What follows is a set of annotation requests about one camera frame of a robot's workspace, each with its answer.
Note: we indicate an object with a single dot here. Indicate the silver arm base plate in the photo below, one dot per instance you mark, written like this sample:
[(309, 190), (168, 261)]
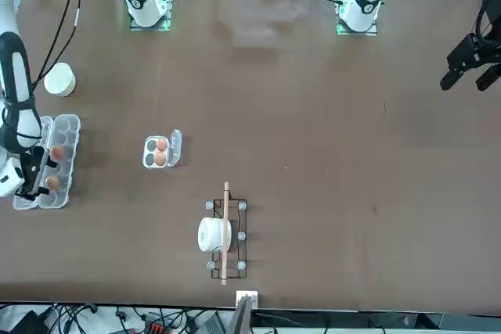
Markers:
[(372, 31), (164, 27)]

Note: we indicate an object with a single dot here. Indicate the wooden rod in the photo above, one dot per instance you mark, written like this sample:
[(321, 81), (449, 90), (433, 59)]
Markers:
[(224, 271)]

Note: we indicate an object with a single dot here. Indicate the transparent twelve-slot egg tray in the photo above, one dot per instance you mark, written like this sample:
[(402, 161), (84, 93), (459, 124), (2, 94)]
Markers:
[(66, 126)]

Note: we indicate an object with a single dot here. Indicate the black box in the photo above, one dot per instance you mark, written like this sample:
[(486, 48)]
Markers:
[(23, 324)]

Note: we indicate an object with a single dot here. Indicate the white round cup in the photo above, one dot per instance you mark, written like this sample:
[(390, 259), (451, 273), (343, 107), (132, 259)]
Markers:
[(58, 80)]

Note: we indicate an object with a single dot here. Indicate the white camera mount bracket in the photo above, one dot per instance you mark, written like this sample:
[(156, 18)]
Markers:
[(254, 295)]

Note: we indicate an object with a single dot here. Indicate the grey power adapter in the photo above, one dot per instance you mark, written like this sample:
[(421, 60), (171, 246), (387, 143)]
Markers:
[(214, 324)]

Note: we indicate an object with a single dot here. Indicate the brown egg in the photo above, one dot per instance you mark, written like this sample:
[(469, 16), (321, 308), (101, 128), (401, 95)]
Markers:
[(160, 159), (58, 153), (51, 182), (161, 144)]

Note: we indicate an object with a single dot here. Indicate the aluminium profile post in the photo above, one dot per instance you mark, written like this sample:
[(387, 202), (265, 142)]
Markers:
[(240, 318)]

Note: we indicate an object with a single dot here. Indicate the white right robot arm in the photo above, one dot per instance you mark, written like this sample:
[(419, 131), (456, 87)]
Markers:
[(29, 126)]

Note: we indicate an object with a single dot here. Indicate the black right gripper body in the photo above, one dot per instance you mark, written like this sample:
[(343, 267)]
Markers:
[(31, 171)]

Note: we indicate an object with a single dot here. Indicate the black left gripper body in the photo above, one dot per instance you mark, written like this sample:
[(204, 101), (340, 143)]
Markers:
[(473, 52)]

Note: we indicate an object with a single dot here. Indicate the transparent four-slot egg tray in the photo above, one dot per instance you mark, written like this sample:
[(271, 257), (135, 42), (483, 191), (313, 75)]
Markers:
[(175, 150)]

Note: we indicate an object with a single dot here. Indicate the black and red power strip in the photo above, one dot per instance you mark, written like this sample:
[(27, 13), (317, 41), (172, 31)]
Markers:
[(154, 328)]

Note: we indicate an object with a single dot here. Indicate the white mug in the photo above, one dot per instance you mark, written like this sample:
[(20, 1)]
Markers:
[(209, 234)]

